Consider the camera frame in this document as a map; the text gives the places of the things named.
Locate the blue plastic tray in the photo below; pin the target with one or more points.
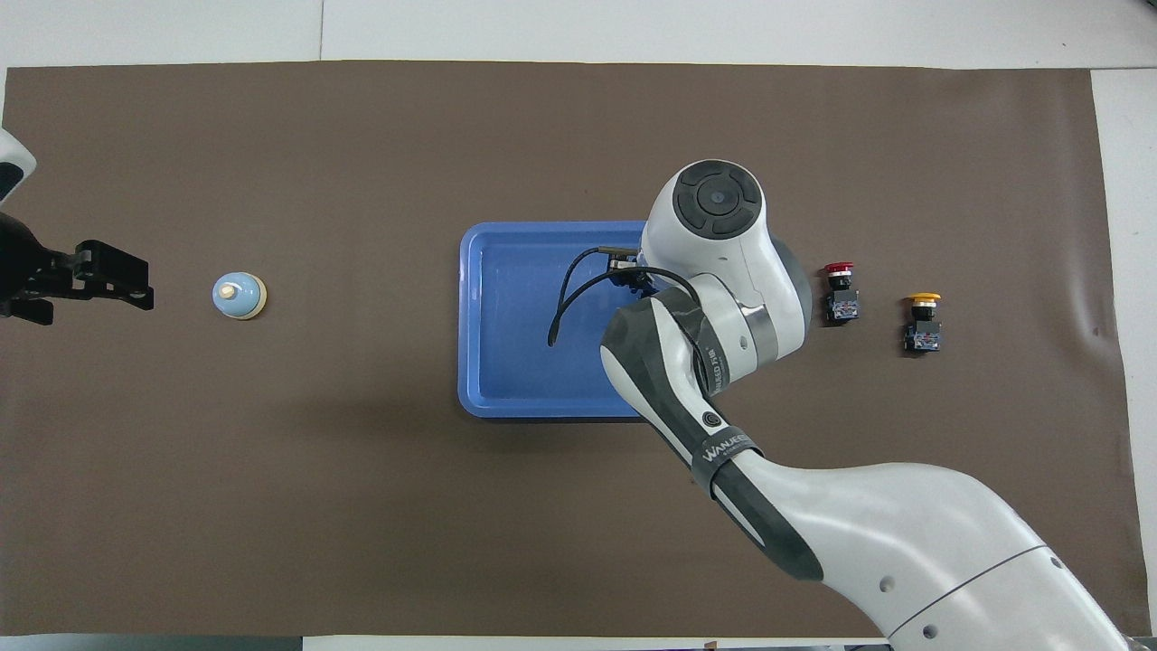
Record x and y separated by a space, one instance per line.
515 344

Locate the red push button switch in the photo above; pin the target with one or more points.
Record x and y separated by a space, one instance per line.
841 298

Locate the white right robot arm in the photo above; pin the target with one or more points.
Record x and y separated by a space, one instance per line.
868 533

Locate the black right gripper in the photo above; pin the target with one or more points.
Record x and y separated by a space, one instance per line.
628 269

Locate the light blue call bell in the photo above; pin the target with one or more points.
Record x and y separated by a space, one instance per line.
239 297

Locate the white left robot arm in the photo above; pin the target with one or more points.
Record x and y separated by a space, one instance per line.
11 172

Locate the yellow push button switch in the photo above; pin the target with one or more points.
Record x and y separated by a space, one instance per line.
923 327

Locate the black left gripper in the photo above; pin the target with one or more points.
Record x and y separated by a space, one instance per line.
23 267

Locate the brown table mat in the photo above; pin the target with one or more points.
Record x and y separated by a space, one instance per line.
362 506

